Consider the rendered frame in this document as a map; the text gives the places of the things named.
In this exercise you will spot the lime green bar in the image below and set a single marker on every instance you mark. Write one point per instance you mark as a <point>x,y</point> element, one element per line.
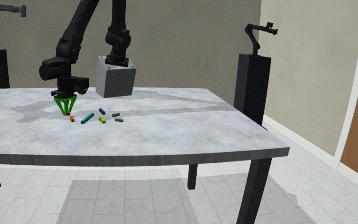
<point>102,120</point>

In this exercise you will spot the turquoise rod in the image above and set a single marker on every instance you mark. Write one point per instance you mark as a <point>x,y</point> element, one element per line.
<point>87,118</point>

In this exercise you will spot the purple rod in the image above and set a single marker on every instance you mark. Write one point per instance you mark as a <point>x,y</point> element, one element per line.
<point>101,111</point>

